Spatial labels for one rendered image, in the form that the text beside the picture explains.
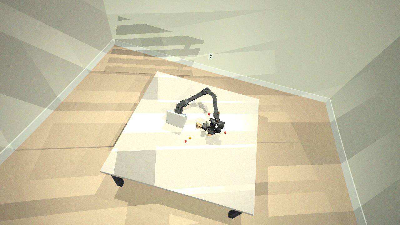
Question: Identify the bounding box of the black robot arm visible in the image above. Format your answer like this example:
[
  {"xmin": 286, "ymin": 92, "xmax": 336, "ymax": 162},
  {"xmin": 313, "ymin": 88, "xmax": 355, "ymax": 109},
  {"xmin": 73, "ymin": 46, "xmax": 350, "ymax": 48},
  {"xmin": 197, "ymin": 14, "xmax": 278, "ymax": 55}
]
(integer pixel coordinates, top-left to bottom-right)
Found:
[{"xmin": 175, "ymin": 87, "xmax": 225, "ymax": 135}]

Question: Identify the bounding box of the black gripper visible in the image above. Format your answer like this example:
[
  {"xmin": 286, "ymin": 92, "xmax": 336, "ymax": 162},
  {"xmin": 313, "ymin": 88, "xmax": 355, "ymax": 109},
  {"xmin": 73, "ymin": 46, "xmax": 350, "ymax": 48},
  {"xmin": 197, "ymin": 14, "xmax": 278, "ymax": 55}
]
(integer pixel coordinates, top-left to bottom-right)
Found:
[{"xmin": 202, "ymin": 123, "xmax": 221, "ymax": 133}]

